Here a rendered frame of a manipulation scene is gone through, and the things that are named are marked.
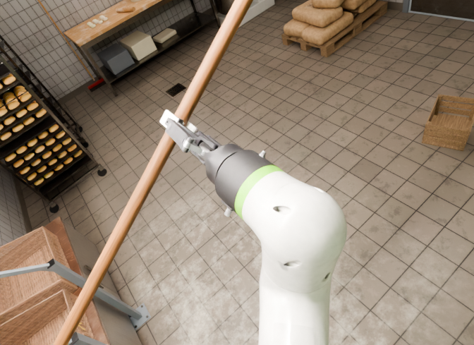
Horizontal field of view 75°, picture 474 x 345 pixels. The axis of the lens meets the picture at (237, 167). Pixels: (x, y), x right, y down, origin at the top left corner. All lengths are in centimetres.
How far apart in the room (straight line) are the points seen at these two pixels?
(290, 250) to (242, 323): 197
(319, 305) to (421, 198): 229
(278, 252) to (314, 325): 11
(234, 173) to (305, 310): 20
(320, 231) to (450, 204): 238
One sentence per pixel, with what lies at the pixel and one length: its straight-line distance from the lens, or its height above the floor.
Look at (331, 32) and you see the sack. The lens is 425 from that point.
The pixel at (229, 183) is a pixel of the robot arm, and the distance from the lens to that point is 43.
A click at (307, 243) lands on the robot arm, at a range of 36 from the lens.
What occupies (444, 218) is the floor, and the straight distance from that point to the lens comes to 264.
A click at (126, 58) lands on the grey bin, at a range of 524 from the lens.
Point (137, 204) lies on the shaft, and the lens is 68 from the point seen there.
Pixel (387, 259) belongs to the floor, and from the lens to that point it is 241.
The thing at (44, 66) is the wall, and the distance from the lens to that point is 574.
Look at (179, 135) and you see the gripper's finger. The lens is 53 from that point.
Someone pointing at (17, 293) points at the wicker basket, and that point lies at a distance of 261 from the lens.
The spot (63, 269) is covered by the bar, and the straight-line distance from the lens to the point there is 200.
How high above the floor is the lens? 217
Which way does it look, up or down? 46 degrees down
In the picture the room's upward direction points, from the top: 23 degrees counter-clockwise
